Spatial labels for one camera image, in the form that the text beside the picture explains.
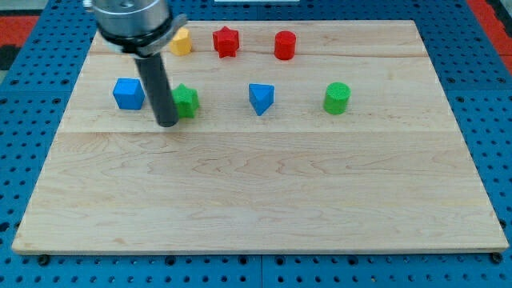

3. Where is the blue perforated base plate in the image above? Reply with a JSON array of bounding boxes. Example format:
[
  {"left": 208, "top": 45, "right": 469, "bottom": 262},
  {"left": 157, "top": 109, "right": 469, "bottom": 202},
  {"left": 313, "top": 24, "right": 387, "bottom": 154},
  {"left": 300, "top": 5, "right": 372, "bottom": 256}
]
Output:
[{"left": 1, "top": 0, "right": 511, "bottom": 287}]

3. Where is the green cylinder block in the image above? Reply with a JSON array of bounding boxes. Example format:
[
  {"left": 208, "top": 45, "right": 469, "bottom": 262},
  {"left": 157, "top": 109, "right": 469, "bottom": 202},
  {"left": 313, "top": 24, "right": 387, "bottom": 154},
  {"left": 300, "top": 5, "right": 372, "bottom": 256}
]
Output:
[{"left": 323, "top": 82, "right": 351, "bottom": 115}]

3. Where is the green star block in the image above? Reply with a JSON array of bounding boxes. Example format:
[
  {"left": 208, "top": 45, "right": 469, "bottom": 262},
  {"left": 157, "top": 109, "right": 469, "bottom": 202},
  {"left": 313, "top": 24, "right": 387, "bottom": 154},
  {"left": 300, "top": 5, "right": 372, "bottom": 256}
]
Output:
[{"left": 172, "top": 83, "right": 199, "bottom": 118}]

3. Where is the red cylinder block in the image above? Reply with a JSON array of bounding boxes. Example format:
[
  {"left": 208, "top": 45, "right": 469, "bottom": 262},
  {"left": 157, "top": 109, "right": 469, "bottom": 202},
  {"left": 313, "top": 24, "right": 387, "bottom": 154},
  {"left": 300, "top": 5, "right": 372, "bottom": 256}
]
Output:
[{"left": 274, "top": 30, "right": 297, "bottom": 60}]

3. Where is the light wooden board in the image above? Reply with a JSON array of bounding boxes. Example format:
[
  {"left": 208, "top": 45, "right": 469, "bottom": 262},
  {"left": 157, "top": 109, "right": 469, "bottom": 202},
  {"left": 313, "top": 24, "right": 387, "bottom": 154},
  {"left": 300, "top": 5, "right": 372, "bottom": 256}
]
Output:
[{"left": 12, "top": 20, "right": 509, "bottom": 255}]

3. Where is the red star block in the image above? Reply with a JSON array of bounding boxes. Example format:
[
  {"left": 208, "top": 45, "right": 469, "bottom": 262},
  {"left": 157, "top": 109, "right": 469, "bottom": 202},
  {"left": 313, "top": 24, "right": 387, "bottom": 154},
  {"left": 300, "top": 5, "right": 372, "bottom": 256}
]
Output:
[{"left": 212, "top": 26, "right": 240, "bottom": 58}]

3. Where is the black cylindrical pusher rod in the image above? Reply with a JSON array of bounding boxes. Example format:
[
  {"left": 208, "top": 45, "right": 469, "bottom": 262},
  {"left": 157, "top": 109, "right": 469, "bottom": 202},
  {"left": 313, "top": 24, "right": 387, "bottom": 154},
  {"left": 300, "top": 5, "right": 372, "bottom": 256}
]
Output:
[{"left": 134, "top": 54, "right": 179, "bottom": 127}]

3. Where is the blue triangular prism block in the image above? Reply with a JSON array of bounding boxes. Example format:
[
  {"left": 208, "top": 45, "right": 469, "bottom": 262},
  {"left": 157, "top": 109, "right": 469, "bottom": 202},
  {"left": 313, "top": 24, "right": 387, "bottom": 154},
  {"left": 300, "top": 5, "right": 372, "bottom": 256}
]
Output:
[{"left": 249, "top": 83, "right": 274, "bottom": 116}]

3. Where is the yellow hexagon block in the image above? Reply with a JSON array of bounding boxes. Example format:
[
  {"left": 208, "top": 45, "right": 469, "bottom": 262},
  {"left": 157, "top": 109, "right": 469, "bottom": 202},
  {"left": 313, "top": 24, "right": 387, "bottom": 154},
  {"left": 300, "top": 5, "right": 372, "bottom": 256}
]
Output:
[{"left": 169, "top": 28, "right": 192, "bottom": 56}]

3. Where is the blue cube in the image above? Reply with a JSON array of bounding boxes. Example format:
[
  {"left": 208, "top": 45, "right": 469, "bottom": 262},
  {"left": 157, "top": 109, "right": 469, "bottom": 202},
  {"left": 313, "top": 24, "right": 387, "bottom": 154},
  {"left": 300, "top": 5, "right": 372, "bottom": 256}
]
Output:
[{"left": 113, "top": 78, "right": 145, "bottom": 110}]

